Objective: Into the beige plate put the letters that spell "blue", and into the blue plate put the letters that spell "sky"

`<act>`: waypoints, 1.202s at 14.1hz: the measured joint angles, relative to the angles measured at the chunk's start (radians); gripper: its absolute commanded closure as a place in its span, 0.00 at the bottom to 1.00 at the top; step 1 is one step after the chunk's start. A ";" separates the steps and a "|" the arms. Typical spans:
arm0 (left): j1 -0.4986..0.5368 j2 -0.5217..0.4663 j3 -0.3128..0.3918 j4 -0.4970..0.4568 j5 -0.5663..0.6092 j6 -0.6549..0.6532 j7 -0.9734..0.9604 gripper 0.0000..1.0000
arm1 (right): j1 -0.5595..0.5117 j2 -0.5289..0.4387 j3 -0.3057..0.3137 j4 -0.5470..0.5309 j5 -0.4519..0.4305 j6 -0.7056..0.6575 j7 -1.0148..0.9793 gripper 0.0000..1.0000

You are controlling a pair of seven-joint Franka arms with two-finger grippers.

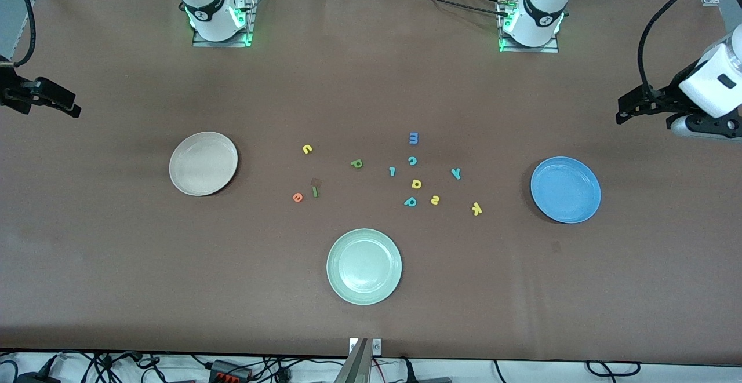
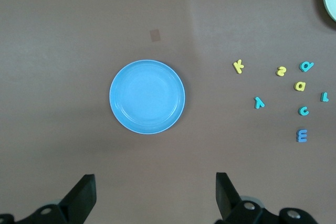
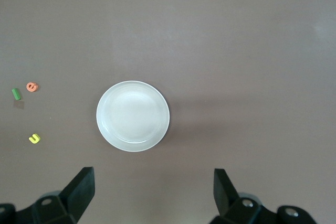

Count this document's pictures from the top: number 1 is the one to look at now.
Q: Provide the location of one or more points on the yellow foam letter k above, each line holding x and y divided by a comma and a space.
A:
476, 209

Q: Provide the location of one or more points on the teal foam letter y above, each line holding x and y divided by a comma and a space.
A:
456, 172

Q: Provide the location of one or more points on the yellow foam letter u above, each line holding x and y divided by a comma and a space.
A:
307, 149

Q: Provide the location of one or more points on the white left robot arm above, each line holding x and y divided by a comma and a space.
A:
539, 6

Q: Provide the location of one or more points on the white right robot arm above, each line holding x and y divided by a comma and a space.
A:
208, 0

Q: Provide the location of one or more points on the blue plate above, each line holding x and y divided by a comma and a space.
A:
566, 190

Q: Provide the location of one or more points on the beige brown plate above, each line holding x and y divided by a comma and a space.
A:
203, 164

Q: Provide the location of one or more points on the blue foam letter m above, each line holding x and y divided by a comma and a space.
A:
413, 138

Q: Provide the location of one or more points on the yellow foam letter a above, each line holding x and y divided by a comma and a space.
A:
416, 184

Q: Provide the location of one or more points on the teal foam letter a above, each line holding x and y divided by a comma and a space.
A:
411, 201

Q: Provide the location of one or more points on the black power adapter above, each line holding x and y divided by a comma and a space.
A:
35, 378

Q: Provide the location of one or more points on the green foam letter p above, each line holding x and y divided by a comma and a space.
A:
356, 164

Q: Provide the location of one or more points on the pale green plate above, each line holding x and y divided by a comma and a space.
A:
364, 267

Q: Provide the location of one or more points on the black orange power box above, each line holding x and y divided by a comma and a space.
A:
229, 371

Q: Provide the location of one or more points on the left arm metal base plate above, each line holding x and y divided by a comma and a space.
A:
530, 50

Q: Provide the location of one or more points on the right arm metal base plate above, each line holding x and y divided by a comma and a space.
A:
223, 43

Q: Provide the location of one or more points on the white mounting bracket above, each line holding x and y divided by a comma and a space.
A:
377, 346

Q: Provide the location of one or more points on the metal camera pole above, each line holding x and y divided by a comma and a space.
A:
356, 365

